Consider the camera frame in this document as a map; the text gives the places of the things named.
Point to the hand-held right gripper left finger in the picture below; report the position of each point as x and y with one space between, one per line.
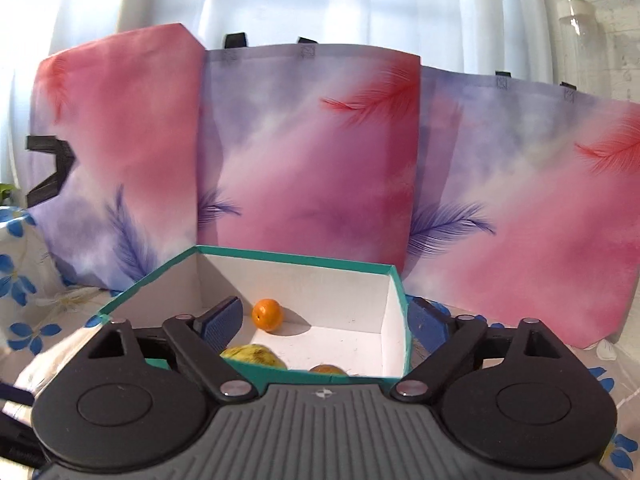
222 321

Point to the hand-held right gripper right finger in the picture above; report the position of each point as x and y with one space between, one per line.
427 323

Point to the large orange mandarin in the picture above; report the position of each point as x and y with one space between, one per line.
267 314

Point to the yellow-green spotted pear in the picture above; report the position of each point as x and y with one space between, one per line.
255 355

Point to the teal cardboard box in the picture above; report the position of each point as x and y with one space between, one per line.
320 285

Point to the large red-yellow apple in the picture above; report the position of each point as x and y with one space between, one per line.
327 370

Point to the feather print tote bag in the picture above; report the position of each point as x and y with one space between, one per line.
310 160
525 220
125 135

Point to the blue floral tablecloth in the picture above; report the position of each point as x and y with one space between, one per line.
22 285

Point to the clear plastic bottle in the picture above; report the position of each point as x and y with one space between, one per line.
580 35

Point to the white curtain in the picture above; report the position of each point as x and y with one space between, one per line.
300 0

